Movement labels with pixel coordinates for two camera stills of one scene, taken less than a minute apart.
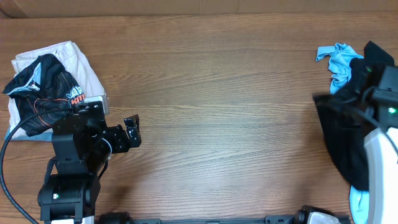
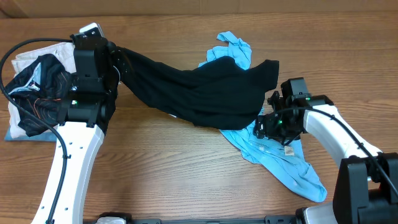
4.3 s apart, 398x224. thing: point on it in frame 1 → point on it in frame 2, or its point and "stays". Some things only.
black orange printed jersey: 46,84 stays
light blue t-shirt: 340,56 → 290,163
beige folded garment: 69,55 stays
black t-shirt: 346,117 → 228,93
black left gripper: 122,144 → 115,57
